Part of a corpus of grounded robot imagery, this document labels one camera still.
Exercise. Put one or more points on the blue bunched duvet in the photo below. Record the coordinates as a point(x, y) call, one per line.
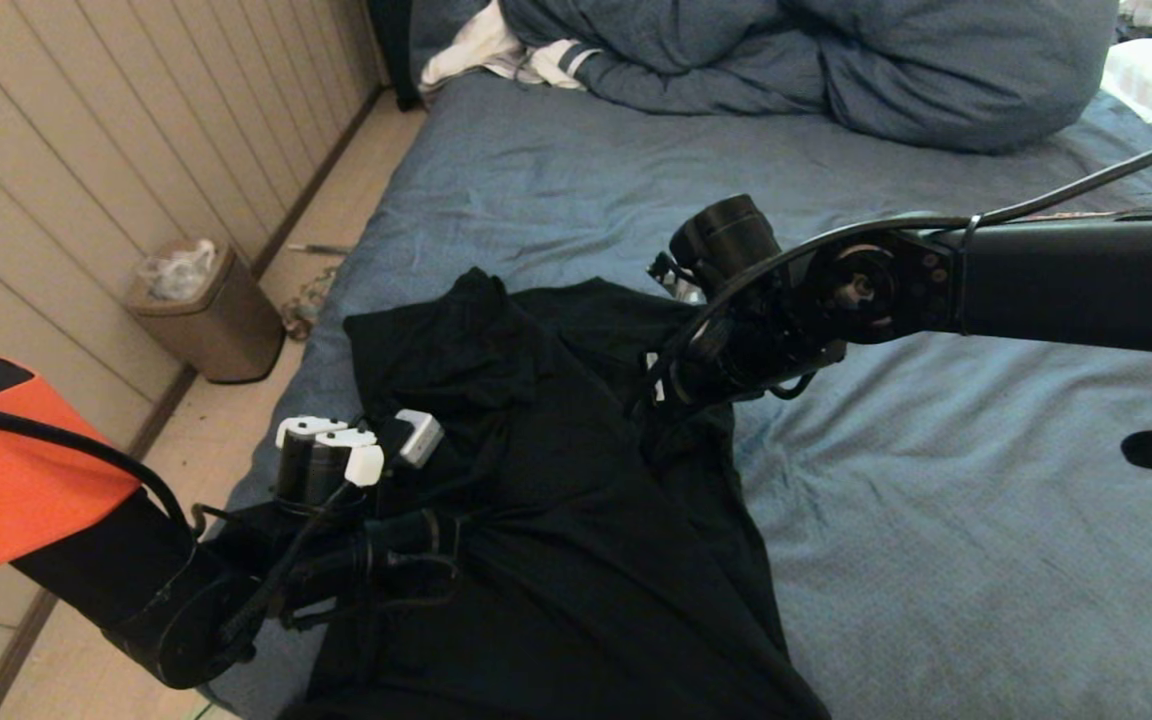
point(836, 70)

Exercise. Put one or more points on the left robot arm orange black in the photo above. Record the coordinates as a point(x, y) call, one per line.
point(86, 520)

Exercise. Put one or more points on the clear plastic bin bag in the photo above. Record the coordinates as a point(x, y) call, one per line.
point(178, 272)

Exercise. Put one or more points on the brown trash bin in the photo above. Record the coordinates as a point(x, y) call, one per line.
point(226, 335)

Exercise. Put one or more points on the white striped garment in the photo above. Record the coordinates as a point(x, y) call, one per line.
point(476, 50)

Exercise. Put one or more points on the black printed t-shirt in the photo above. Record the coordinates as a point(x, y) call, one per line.
point(576, 520)

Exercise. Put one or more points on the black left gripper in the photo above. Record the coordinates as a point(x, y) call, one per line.
point(376, 565)

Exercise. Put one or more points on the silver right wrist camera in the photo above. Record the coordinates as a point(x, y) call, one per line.
point(676, 280)

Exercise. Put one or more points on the bed with blue sheet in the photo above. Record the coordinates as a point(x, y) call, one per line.
point(936, 620)

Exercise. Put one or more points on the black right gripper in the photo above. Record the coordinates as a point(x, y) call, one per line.
point(746, 355)

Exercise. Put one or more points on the black bedside furniture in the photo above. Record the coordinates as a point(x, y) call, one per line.
point(394, 50)

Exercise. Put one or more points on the thin dark pen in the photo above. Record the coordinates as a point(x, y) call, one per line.
point(321, 248)

